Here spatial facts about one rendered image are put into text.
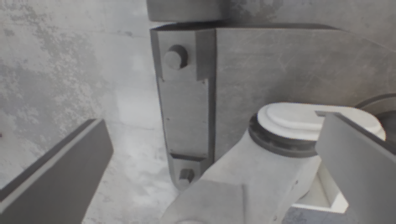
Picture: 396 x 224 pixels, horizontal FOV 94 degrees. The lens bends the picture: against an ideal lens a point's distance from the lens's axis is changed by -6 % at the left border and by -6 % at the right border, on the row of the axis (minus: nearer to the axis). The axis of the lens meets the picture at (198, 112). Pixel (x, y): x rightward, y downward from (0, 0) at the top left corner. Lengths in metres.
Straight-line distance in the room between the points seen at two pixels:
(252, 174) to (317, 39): 0.30
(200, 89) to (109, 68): 0.43
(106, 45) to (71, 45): 0.15
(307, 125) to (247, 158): 0.11
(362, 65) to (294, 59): 0.14
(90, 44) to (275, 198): 0.74
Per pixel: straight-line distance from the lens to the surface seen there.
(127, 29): 0.72
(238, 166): 0.32
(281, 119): 0.36
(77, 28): 0.84
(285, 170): 0.33
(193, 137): 0.55
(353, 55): 0.51
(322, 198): 0.50
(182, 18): 0.43
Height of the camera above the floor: 0.61
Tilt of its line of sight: 58 degrees down
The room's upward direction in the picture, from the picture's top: 156 degrees counter-clockwise
